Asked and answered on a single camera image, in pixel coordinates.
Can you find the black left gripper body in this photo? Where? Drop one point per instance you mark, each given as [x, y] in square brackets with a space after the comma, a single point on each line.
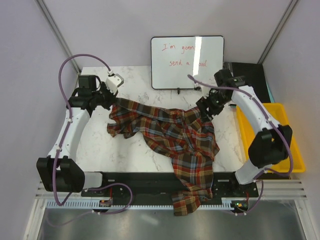
[104, 96]

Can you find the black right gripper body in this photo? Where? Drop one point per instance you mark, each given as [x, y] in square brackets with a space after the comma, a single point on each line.
[215, 103]

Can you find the plaid long sleeve shirt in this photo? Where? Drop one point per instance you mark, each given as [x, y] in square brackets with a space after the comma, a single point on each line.
[179, 135]

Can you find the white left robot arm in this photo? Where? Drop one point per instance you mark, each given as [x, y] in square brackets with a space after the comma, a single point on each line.
[59, 171]

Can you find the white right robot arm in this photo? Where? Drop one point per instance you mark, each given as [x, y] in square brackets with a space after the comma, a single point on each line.
[270, 148]

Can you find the black flat box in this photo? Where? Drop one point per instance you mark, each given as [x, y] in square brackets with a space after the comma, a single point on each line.
[254, 75]

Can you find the small whiteboard with stand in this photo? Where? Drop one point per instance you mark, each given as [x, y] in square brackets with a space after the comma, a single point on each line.
[173, 58]

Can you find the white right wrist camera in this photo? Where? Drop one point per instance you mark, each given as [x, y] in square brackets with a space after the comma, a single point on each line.
[200, 88]

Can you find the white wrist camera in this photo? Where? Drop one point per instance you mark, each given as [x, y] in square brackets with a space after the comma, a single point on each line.
[113, 82]
[200, 88]

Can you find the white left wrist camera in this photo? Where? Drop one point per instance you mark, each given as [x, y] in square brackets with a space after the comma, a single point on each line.
[113, 82]

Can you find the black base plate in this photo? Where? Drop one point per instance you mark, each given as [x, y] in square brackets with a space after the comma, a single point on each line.
[151, 188]

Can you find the aluminium extrusion rail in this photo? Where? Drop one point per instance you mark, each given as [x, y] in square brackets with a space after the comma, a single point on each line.
[283, 189]

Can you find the white slotted cable duct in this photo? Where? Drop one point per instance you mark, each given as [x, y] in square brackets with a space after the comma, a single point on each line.
[99, 204]

